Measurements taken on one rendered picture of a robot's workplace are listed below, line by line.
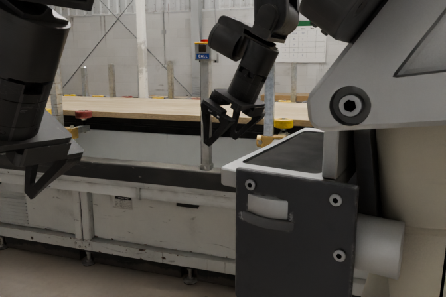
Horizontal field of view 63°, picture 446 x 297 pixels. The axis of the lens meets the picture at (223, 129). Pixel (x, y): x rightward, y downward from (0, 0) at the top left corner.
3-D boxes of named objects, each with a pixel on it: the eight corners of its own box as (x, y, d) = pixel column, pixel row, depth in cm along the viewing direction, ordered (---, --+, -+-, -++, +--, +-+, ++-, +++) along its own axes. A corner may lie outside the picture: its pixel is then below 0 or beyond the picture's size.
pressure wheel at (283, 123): (296, 145, 155) (297, 118, 153) (281, 147, 151) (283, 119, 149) (284, 141, 162) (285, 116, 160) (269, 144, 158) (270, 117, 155)
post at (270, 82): (271, 179, 144) (274, 56, 136) (262, 179, 145) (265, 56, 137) (273, 177, 148) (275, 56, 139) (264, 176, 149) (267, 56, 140)
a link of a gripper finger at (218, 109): (186, 136, 67) (205, 91, 64) (208, 132, 73) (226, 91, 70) (213, 156, 64) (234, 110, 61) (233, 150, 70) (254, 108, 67)
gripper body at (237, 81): (209, 97, 66) (225, 60, 63) (237, 96, 75) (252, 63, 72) (236, 115, 63) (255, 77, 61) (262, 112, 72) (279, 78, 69)
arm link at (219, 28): (280, 7, 57) (298, 14, 65) (222, -19, 62) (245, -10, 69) (249, 76, 62) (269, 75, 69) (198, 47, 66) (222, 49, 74)
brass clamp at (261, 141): (290, 150, 139) (291, 137, 138) (255, 148, 143) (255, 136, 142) (292, 147, 145) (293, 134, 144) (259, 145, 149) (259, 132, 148)
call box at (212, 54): (211, 61, 142) (211, 41, 140) (194, 61, 144) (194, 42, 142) (216, 61, 148) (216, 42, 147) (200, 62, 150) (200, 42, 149)
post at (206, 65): (210, 170, 151) (209, 60, 143) (198, 170, 152) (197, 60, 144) (213, 168, 155) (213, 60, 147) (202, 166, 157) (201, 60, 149)
